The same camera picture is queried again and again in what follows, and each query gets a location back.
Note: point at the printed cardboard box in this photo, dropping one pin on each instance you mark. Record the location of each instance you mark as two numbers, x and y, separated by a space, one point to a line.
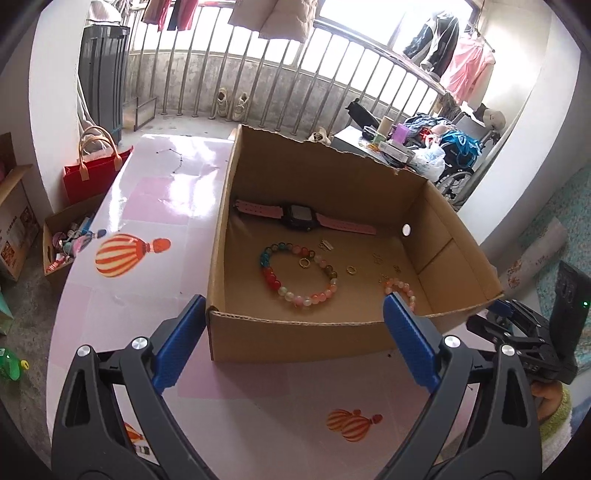
18 221

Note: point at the small silver clip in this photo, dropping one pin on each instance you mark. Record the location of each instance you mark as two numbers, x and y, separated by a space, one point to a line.
327 243

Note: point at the metal balcony railing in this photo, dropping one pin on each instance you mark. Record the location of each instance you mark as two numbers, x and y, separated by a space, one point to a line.
397 60

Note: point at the beige hat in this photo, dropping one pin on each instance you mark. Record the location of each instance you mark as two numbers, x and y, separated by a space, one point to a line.
491 117

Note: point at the large cardboard box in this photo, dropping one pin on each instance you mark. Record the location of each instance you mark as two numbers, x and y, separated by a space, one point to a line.
286 337

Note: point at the blue clothes pile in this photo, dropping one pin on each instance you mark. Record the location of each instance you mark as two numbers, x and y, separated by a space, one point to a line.
461 141

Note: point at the teal patterned rug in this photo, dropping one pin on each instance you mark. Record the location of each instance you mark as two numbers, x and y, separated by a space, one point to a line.
568 203

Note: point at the dark grey cabinet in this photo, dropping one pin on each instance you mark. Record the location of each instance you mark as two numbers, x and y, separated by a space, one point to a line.
104 78

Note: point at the person's right forearm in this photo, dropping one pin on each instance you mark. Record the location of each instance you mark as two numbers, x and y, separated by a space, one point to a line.
556 434

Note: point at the dark picture frame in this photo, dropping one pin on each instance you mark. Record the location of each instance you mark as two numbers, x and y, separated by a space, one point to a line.
136 113

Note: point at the green gift bag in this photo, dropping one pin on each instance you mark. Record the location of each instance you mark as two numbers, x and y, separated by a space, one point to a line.
4 318

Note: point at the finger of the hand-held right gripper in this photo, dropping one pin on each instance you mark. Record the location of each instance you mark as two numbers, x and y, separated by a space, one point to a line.
489 330
521 316

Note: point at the pink hanging garment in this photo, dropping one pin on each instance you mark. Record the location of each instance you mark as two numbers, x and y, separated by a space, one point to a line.
466 69

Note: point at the white flat box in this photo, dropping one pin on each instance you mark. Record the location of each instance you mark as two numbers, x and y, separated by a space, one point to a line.
396 150

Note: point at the dark hanging jacket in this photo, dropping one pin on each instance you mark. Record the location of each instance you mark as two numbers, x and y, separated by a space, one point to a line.
436 41

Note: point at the brown hanging garment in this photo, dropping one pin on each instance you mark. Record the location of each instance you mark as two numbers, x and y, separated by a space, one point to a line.
157 11

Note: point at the wheelchair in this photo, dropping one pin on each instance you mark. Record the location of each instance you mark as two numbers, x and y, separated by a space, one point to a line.
455 180

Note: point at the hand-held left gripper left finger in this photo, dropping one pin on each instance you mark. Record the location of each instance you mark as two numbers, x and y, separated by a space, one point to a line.
178 341

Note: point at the purple box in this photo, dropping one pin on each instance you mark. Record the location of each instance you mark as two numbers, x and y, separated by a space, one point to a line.
400 134

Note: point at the small cardboard box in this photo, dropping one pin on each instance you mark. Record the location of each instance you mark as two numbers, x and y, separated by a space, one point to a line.
57 221

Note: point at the white sneaker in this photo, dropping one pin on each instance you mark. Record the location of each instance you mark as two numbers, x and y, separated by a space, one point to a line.
222 102
241 107
319 136

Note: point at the black angular object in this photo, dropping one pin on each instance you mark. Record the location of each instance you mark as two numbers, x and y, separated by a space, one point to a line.
359 114

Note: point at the balloon print tablecloth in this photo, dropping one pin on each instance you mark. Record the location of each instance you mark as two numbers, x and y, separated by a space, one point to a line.
138 314

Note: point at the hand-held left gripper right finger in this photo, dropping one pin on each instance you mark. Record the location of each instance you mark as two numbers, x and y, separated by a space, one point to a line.
411 341

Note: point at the red tote bag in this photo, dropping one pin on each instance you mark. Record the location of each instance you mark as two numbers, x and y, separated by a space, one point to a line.
92 177

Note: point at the person's right hand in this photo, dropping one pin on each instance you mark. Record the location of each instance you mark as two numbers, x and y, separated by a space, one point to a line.
547 399

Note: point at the red hanging garment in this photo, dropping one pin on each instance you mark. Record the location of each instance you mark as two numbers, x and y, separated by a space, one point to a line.
187 14

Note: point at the green plastic bottle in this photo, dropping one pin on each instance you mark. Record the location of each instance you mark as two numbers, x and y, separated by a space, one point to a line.
11 364

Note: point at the grey side table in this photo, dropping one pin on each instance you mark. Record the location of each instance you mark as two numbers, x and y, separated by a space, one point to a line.
351 141

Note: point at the white plastic bag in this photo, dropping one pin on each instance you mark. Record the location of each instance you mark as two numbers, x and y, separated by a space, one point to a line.
429 159

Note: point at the floral rolled mat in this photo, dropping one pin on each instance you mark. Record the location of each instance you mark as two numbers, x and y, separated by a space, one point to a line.
535 256

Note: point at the beige puffer jacket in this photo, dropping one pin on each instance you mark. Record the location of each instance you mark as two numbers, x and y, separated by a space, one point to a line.
277 18

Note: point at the cardboard tube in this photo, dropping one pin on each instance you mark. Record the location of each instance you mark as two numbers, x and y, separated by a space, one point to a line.
385 124

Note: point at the grey white bundle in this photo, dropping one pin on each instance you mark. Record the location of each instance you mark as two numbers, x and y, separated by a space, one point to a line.
111 13

